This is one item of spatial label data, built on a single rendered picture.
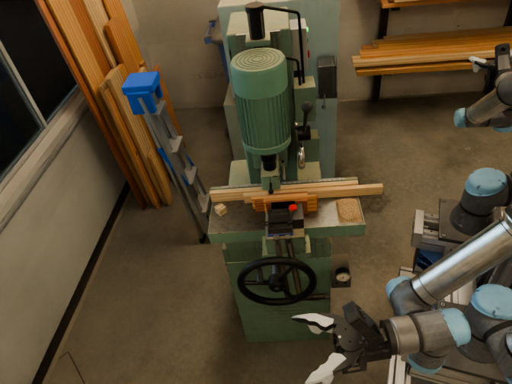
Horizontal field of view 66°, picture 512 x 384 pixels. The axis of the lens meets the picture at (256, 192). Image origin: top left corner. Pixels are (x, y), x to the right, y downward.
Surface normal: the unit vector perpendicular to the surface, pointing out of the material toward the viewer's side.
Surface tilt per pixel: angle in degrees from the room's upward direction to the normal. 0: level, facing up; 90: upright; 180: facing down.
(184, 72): 90
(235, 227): 0
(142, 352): 0
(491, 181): 7
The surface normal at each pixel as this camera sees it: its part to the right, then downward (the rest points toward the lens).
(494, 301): -0.13, -0.81
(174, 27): -0.07, 0.69
